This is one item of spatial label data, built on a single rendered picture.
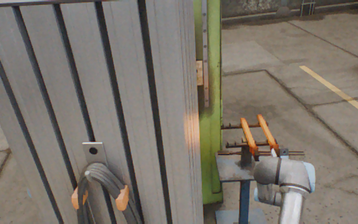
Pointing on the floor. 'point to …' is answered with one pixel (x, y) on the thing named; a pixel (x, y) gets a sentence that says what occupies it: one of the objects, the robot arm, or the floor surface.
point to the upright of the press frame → (209, 94)
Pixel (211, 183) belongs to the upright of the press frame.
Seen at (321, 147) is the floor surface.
